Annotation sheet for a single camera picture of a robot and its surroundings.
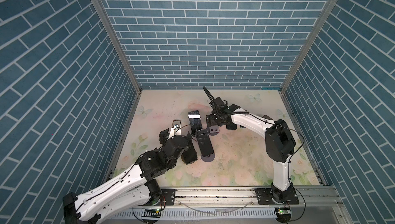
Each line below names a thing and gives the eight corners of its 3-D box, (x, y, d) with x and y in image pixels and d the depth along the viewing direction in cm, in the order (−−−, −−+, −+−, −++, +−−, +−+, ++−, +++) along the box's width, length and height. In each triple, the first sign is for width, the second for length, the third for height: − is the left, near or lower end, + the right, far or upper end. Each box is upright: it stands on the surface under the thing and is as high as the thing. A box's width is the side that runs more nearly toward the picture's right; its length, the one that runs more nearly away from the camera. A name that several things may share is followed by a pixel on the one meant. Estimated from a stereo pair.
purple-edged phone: (202, 160, 87) (202, 150, 76) (196, 142, 94) (195, 130, 83) (212, 156, 88) (213, 146, 77) (205, 139, 96) (205, 127, 85)
